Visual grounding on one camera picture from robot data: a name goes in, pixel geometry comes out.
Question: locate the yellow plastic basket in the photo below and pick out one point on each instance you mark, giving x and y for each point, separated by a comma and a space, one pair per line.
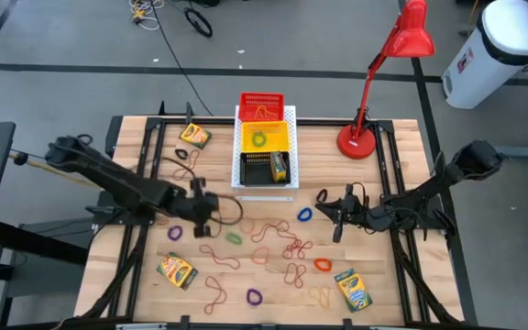
278, 130

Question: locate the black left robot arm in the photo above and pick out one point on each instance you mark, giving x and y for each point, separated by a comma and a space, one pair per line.
117, 183

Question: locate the black plastic basket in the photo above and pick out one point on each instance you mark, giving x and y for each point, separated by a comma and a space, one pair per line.
255, 174

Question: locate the yellow green crayon box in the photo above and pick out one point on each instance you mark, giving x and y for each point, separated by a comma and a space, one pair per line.
195, 135
278, 167

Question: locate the large yellow red crayon box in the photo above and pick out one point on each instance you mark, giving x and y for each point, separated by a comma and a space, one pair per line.
177, 271

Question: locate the white trash can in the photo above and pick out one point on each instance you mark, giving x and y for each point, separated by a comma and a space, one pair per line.
484, 69

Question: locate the red plastic basket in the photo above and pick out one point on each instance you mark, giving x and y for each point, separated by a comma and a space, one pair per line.
243, 114

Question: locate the black coil wristband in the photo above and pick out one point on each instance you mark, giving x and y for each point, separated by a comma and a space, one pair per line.
177, 154
318, 197

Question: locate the blue green crayon box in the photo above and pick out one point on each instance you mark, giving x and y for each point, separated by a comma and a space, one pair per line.
353, 291

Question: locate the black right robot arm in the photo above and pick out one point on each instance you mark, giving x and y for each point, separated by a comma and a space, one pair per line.
429, 197

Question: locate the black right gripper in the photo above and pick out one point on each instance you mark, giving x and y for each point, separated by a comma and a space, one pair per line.
360, 216

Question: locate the blue coil wristband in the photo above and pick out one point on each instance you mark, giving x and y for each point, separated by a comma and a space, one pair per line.
299, 215

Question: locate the white perforated metal shelf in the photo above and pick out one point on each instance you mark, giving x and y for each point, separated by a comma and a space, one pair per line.
294, 151

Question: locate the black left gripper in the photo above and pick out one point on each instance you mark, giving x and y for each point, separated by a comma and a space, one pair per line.
197, 206

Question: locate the red desk lamp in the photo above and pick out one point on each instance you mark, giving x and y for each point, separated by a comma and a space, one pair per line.
356, 142

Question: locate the long red rubber band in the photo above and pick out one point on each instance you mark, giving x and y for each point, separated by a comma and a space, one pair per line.
264, 227

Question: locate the orange coil wristband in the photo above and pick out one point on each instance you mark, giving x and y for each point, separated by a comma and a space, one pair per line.
316, 265

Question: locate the orange rubber band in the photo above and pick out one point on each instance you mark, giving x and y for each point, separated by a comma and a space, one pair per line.
253, 256
240, 225

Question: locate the green coil wristband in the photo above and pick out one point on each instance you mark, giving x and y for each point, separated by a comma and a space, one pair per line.
253, 139
228, 237

